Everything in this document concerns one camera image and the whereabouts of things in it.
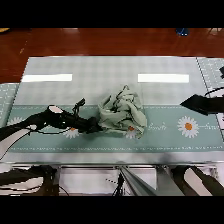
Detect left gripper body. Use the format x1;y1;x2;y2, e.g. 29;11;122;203
73;115;103;135

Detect pale green shirt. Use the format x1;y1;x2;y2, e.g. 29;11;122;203
97;84;148;140

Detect silver frame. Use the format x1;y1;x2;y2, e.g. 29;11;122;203
0;161;224;197

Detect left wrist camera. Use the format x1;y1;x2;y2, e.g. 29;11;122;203
72;97;87;117

